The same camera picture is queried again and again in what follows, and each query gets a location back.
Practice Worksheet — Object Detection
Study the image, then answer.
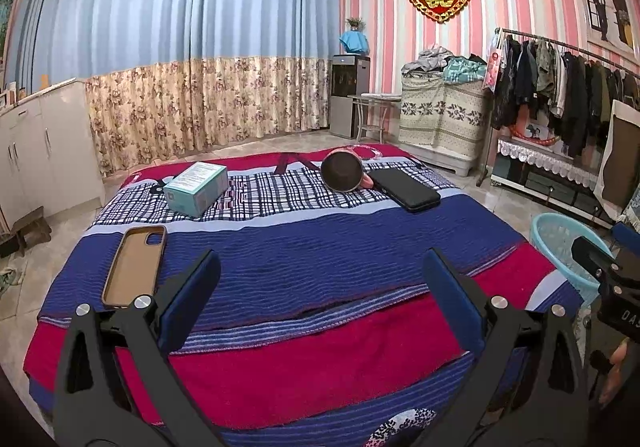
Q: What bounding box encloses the grey water dispenser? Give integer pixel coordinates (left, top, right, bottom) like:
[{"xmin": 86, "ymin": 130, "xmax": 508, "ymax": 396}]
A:
[{"xmin": 328, "ymin": 54, "xmax": 372, "ymax": 138}]

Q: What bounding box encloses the teal plaid clothing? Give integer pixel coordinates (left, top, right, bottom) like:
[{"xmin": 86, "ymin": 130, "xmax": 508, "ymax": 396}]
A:
[{"xmin": 442, "ymin": 57, "xmax": 487, "ymax": 85}]

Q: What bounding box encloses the white cabinet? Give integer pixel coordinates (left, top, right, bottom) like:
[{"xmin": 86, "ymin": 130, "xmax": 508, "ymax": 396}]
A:
[{"xmin": 0, "ymin": 78, "xmax": 107, "ymax": 228}]

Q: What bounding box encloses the dark wall picture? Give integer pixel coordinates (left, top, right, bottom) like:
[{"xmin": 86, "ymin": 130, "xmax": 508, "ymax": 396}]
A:
[{"xmin": 0, "ymin": 0, "xmax": 18, "ymax": 55}]

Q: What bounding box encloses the small wooden stool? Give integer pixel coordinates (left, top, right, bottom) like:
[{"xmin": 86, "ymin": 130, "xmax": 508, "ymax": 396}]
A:
[{"xmin": 10, "ymin": 207, "xmax": 53, "ymax": 258}]

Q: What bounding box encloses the grey appliance base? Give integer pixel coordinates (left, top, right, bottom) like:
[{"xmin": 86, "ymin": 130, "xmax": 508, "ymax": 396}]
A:
[{"xmin": 400, "ymin": 142, "xmax": 483, "ymax": 178}]

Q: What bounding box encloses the teal tissue box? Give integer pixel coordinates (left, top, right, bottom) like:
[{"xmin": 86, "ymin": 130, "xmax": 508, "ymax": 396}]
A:
[{"xmin": 162, "ymin": 161, "xmax": 230, "ymax": 218}]

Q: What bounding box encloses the pink mug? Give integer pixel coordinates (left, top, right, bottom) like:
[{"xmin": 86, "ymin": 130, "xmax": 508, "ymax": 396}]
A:
[{"xmin": 320, "ymin": 146, "xmax": 375, "ymax": 192}]

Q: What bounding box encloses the blue floral curtain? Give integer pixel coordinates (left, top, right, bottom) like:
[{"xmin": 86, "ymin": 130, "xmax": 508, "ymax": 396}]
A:
[{"xmin": 0, "ymin": 0, "xmax": 342, "ymax": 178}]

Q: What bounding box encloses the large figure wall poster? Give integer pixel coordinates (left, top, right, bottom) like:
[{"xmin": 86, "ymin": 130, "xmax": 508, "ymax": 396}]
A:
[{"xmin": 575, "ymin": 0, "xmax": 640, "ymax": 60}]

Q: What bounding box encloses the pink gift bag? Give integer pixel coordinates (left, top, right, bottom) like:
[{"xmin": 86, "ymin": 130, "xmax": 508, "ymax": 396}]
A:
[{"xmin": 482, "ymin": 29, "xmax": 503, "ymax": 92}]

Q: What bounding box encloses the row of hanging clothes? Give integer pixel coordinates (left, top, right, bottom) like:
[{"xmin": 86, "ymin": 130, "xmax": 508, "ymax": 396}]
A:
[{"xmin": 492, "ymin": 34, "xmax": 640, "ymax": 158}]

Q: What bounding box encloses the white lace cloth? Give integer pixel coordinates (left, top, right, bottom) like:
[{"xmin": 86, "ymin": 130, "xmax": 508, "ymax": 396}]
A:
[{"xmin": 496, "ymin": 137, "xmax": 601, "ymax": 176}]

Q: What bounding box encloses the low dark cabinet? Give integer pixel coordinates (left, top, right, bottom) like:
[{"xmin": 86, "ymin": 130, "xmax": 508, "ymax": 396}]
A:
[{"xmin": 490, "ymin": 139, "xmax": 616, "ymax": 228}]

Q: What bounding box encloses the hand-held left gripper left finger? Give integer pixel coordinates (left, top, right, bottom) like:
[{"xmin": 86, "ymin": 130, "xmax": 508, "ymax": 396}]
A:
[{"xmin": 52, "ymin": 248, "xmax": 223, "ymax": 447}]

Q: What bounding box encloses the light blue plastic basket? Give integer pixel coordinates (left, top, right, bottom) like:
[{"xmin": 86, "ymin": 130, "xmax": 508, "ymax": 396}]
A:
[{"xmin": 530, "ymin": 213, "xmax": 618, "ymax": 300}]

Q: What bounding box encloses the folded brown table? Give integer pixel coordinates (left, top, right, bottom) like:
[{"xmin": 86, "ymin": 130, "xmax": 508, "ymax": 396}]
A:
[{"xmin": 594, "ymin": 99, "xmax": 640, "ymax": 222}]

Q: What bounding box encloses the small round glass table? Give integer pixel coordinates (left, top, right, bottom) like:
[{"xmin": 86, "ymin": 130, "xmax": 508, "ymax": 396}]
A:
[{"xmin": 347, "ymin": 93, "xmax": 403, "ymax": 144}]

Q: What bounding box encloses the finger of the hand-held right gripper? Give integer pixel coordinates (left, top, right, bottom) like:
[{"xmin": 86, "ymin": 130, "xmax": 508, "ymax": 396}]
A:
[
  {"xmin": 612, "ymin": 221, "xmax": 640, "ymax": 254},
  {"xmin": 570, "ymin": 236, "xmax": 640, "ymax": 344}
]

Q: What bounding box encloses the striped red blue blanket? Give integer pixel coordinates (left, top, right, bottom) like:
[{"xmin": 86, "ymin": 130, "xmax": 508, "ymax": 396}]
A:
[{"xmin": 22, "ymin": 143, "xmax": 586, "ymax": 447}]

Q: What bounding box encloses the black flat case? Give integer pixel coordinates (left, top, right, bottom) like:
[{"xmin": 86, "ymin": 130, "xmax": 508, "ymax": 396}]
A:
[{"xmin": 367, "ymin": 168, "xmax": 442, "ymax": 214}]

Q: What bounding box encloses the metal clothes rack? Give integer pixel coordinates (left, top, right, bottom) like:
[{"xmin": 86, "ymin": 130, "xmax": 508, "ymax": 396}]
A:
[{"xmin": 475, "ymin": 27, "xmax": 640, "ymax": 188}]

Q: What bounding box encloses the patterned cloth cover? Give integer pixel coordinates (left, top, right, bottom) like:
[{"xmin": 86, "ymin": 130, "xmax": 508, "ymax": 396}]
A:
[{"xmin": 398, "ymin": 76, "xmax": 491, "ymax": 160}]

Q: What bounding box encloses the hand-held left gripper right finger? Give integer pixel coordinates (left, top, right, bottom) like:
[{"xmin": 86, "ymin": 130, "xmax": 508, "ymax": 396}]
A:
[{"xmin": 422, "ymin": 247, "xmax": 588, "ymax": 447}]

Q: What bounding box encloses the brown phone case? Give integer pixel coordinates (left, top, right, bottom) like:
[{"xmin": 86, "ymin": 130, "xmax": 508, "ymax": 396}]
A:
[{"xmin": 101, "ymin": 225, "xmax": 167, "ymax": 310}]

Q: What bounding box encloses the person's right hand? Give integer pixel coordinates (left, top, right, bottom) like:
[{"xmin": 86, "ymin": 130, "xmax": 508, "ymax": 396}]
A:
[{"xmin": 601, "ymin": 338, "xmax": 633, "ymax": 409}]

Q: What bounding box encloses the grey crumpled clothing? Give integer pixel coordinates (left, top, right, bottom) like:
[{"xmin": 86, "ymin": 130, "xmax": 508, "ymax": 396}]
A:
[{"xmin": 401, "ymin": 44, "xmax": 453, "ymax": 76}]

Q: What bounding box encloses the blue patterned fringe cloth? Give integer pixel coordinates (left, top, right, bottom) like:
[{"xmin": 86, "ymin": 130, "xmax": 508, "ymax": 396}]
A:
[{"xmin": 617, "ymin": 187, "xmax": 640, "ymax": 233}]

